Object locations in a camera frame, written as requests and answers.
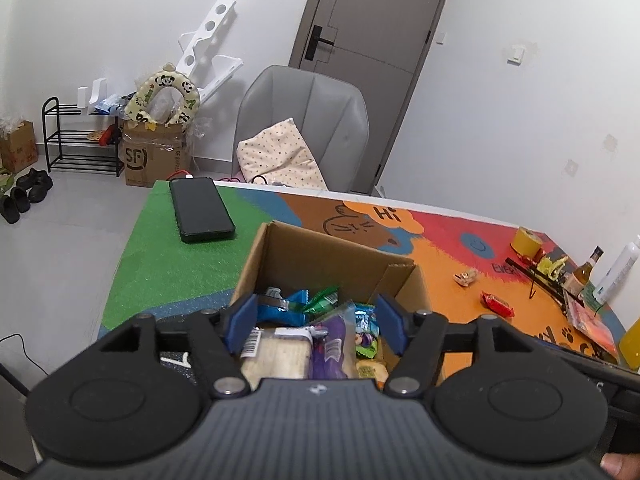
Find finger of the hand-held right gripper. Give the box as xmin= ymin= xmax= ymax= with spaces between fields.
xmin=537 ymin=342 xmax=640 ymax=382

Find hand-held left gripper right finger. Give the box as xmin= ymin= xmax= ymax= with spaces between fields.
xmin=375 ymin=294 xmax=541 ymax=401

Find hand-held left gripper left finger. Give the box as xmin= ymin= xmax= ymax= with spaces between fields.
xmin=97 ymin=294 xmax=258 ymax=400

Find colourful teal snack packet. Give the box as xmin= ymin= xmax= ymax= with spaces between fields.
xmin=352 ymin=302 xmax=381 ymax=348

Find yellow-green snack packet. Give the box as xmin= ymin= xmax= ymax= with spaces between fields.
xmin=356 ymin=347 xmax=388 ymax=383

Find white cracker packet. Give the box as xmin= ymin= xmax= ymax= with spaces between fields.
xmin=240 ymin=327 xmax=313 ymax=381

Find blue snack packet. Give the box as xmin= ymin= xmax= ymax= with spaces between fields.
xmin=257 ymin=287 xmax=311 ymax=326

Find purple snack packet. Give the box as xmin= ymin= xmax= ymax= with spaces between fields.
xmin=310 ymin=305 xmax=358 ymax=381

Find green striped snack packet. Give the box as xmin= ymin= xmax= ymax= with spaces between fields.
xmin=302 ymin=286 xmax=341 ymax=313

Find person's right hand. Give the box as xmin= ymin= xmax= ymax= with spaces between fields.
xmin=600 ymin=452 xmax=640 ymax=480

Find pink-orange flat packet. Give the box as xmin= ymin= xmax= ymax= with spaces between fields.
xmin=564 ymin=287 xmax=621 ymax=358

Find colourful cartoon table mat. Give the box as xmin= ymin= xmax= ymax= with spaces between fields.
xmin=97 ymin=180 xmax=628 ymax=391

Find brown glass bottle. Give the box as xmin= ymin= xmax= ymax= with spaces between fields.
xmin=562 ymin=246 xmax=605 ymax=298

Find white plastic bottle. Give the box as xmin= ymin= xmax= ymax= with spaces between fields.
xmin=592 ymin=240 xmax=640 ymax=306

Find yellow plastic clip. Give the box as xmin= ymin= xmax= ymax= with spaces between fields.
xmin=537 ymin=254 xmax=570 ymax=278

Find red snack packet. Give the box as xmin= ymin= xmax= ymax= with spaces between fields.
xmin=481 ymin=290 xmax=516 ymax=318

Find black metal rods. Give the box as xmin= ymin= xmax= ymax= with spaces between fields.
xmin=505 ymin=257 xmax=568 ymax=306

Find black smartphone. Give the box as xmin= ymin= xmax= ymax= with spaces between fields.
xmin=169 ymin=177 xmax=237 ymax=244

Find yellow tape roll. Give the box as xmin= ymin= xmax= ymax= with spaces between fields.
xmin=510 ymin=226 xmax=545 ymax=258

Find cream dotted cushion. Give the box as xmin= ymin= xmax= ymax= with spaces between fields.
xmin=236 ymin=118 xmax=331 ymax=192

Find large taped cardboard box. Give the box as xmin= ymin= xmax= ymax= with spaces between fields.
xmin=121 ymin=120 xmax=193 ymax=188

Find grey upholstered chair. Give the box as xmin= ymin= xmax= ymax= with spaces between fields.
xmin=231 ymin=65 xmax=371 ymax=193

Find black metal shoe rack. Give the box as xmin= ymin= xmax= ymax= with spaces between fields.
xmin=41 ymin=96 xmax=126 ymax=177

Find white plastic holder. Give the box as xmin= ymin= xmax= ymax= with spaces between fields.
xmin=77 ymin=78 xmax=108 ymax=111

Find small brown cardboard box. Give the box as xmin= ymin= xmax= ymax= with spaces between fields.
xmin=0 ymin=120 xmax=39 ymax=174

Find white plastic rack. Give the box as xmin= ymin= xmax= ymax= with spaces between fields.
xmin=172 ymin=0 xmax=244 ymax=106

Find grey room door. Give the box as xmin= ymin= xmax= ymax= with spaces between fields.
xmin=289 ymin=0 xmax=458 ymax=196

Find black floor cable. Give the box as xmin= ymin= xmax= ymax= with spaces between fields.
xmin=0 ymin=332 xmax=31 ymax=396

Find panda-print padded ring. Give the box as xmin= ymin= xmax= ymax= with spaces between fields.
xmin=125 ymin=62 xmax=201 ymax=126

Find black door handle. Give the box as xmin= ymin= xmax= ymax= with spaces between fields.
xmin=305 ymin=25 xmax=336 ymax=63

